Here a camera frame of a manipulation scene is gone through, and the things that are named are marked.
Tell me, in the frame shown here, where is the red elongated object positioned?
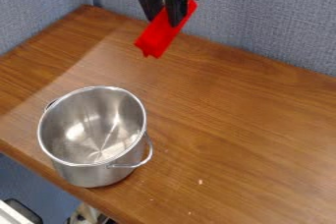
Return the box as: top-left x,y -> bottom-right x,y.
133,0 -> 198,58

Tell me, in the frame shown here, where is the silver metal pot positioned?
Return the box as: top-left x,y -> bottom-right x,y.
37,85 -> 153,188

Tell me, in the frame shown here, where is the white patterned object under table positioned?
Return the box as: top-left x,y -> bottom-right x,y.
63,203 -> 118,224

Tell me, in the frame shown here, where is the black and white object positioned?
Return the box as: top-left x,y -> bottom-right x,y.
0,198 -> 42,224

